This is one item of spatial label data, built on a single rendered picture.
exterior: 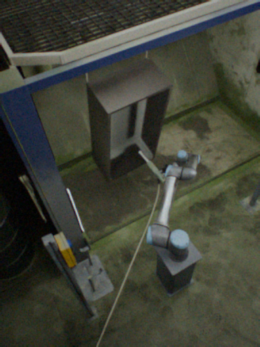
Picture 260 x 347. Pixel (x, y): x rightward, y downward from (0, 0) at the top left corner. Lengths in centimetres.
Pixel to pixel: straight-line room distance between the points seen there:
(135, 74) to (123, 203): 166
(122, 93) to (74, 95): 157
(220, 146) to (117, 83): 218
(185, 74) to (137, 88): 212
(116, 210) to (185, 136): 147
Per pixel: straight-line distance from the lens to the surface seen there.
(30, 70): 352
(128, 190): 388
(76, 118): 407
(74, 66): 177
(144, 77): 269
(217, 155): 430
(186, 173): 285
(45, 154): 204
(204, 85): 484
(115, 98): 252
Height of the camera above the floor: 325
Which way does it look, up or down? 53 degrees down
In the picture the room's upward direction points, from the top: 5 degrees counter-clockwise
